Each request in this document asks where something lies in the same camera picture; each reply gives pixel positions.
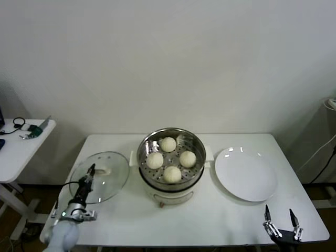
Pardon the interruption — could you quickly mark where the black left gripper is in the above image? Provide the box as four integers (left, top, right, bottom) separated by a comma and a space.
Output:
74, 163, 96, 204

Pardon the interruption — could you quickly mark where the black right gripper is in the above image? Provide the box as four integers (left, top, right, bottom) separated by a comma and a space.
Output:
263, 204, 303, 252

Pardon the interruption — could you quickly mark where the round glass pot lid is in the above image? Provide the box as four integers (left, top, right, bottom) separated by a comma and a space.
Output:
68, 151, 130, 205

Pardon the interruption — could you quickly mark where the white steamed baozi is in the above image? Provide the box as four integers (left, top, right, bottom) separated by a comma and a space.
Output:
160, 136, 177, 153
179, 151, 197, 169
163, 165, 182, 184
146, 152, 164, 170

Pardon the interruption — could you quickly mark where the stainless steel steamer basket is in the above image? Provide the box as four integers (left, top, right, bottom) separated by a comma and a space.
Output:
129, 128, 214, 186

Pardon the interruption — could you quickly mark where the white round plate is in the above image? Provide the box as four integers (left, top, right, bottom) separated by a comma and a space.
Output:
214, 146, 278, 202

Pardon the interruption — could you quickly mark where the green hand tool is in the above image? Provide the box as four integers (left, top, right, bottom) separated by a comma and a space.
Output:
29, 125, 45, 139

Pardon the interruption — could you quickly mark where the grey metal blade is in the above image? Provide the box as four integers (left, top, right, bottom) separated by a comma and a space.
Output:
39, 115, 51, 130

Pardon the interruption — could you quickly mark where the white side table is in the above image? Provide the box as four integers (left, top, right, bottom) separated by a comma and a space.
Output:
0, 119, 57, 226

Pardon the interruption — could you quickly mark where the white electric cooker pot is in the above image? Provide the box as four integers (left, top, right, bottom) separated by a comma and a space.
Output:
128, 157, 211, 209

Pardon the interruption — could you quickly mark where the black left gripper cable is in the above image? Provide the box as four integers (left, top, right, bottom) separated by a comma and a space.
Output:
68, 180, 85, 200

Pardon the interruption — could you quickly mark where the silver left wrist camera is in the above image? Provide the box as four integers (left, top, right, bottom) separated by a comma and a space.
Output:
83, 209, 97, 223

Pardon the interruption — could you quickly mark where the white table frame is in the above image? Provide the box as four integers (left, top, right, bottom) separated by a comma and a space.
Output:
311, 183, 336, 209

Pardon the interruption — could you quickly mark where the black wall cable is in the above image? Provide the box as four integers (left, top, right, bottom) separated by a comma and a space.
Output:
309, 145, 336, 184

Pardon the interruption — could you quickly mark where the white wall cable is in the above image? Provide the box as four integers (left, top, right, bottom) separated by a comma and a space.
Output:
299, 136, 336, 169

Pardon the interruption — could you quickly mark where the black looped cable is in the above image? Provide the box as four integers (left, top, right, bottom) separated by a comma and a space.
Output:
0, 117, 26, 136

